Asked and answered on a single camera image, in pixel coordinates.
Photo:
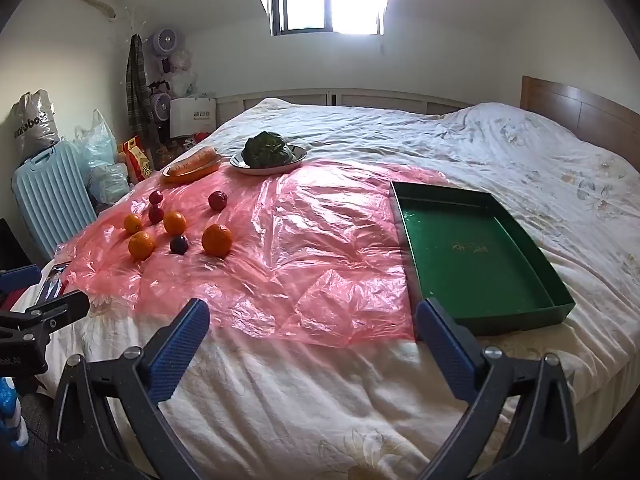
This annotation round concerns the large orange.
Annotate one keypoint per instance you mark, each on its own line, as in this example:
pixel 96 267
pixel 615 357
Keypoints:
pixel 217 240

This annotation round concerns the dark flat device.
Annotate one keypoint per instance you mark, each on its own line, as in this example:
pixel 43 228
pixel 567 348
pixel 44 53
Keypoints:
pixel 56 282

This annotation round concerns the green rectangular tray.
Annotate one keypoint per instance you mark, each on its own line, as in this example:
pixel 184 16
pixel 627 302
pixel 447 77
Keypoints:
pixel 465 250

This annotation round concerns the red plum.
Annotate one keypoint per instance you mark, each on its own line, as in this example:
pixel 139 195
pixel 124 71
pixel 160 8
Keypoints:
pixel 156 197
pixel 156 214
pixel 217 200

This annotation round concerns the green leafy vegetable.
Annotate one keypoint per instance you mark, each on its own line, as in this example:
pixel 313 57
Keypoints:
pixel 265 149

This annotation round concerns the hanging clear plastic bags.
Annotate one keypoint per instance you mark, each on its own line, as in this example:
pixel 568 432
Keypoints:
pixel 182 72

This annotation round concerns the white paper bag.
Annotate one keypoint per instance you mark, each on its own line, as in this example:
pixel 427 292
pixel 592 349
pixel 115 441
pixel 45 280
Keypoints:
pixel 192 116

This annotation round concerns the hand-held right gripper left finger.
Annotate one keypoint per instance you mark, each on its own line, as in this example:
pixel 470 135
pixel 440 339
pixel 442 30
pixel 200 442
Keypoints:
pixel 182 345

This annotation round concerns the green vegetable on white plate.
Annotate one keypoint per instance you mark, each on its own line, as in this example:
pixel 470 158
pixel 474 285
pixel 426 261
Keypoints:
pixel 296 157

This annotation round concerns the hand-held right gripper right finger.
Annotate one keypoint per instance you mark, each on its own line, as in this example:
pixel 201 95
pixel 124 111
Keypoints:
pixel 445 345

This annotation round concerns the red and yellow box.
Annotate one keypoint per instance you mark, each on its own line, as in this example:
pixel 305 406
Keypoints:
pixel 137 157

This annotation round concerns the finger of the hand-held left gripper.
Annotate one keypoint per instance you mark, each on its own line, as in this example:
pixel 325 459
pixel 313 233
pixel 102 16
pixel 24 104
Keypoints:
pixel 22 276
pixel 60 307

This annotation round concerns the pink plastic sheet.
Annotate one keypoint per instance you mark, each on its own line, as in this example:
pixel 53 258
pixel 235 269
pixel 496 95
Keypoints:
pixel 300 240

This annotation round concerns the orange plate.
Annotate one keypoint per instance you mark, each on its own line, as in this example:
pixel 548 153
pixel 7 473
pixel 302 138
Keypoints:
pixel 200 176

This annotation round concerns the dark purple plum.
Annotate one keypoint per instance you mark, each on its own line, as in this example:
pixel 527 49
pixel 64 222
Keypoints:
pixel 178 244

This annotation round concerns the light blue suitcase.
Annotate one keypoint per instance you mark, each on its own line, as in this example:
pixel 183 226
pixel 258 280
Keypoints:
pixel 50 195

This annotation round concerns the wooden headboard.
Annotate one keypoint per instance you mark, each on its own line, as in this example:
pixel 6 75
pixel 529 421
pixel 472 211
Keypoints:
pixel 575 105

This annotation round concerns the hanging plaid scarf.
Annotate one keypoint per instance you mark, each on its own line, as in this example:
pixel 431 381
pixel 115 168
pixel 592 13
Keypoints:
pixel 136 85

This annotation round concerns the silver printed bag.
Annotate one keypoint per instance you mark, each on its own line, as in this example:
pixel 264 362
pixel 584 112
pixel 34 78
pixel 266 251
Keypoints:
pixel 34 122

